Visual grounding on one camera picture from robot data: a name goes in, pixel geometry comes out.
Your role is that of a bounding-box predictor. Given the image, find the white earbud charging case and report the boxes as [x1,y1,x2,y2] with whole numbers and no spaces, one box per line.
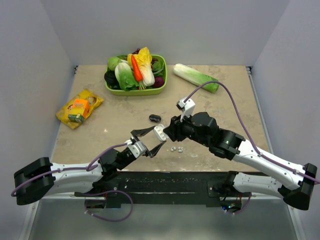
[153,124,168,142]

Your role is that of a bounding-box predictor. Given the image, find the black earbud case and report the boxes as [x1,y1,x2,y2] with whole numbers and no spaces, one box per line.
[148,114,162,123]

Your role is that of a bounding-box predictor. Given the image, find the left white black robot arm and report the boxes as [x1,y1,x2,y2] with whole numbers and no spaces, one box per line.
[11,124,168,206]

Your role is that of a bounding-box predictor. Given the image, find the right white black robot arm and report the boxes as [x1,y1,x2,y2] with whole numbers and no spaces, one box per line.
[163,112,317,211]

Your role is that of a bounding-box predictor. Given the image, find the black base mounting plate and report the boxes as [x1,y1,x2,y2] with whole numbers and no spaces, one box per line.
[75,171,250,208]

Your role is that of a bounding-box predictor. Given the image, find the green plastic vegetable tray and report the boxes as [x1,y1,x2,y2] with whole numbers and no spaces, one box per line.
[104,54,168,97]

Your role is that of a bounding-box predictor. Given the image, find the purple beet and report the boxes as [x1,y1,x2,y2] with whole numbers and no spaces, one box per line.
[152,76,165,89]

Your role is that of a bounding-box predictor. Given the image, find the green white bok choy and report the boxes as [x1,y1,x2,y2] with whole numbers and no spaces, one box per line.
[114,62,138,91]

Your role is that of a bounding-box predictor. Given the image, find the orange toy carrot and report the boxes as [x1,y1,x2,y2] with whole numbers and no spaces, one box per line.
[131,55,143,82]

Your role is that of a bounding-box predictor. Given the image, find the napa cabbage on table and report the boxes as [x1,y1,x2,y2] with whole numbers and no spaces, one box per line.
[173,63,220,94]

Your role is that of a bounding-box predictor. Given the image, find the dark black vegetable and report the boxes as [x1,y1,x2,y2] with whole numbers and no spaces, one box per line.
[104,70,119,86]

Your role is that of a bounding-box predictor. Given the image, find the orange green small box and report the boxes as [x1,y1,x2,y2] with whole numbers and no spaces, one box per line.
[68,98,90,123]

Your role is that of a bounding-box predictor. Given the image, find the dark green spinach leaves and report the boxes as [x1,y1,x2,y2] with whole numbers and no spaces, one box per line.
[151,60,165,77]

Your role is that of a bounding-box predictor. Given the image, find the yellow leaf cabbage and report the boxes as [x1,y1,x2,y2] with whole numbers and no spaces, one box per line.
[127,47,155,89]

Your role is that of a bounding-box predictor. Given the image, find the yellow snack bag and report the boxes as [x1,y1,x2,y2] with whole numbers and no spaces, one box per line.
[56,88,104,129]

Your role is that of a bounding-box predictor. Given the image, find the round green vegetable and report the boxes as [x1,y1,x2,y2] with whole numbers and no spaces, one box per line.
[107,56,122,71]

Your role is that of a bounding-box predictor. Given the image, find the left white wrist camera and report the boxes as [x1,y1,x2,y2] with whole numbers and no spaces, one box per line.
[125,139,147,159]

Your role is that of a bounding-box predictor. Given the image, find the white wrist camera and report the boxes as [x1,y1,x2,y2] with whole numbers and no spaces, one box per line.
[125,139,147,159]
[176,97,196,122]

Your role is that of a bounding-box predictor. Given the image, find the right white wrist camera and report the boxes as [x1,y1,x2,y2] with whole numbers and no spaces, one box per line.
[176,97,196,122]

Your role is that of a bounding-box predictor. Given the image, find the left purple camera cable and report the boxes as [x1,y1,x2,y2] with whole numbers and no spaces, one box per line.
[10,142,130,197]

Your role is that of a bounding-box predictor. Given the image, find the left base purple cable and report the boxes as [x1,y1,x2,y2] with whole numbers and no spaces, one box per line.
[79,187,134,222]

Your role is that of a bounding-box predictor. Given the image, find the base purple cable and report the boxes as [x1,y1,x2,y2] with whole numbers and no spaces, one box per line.
[224,192,253,216]
[79,187,134,222]

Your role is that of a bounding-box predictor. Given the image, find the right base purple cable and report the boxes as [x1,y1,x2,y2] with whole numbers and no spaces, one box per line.
[224,192,253,216]

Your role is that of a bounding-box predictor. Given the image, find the aluminium front rail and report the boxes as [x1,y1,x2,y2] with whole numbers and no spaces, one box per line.
[42,192,105,200]

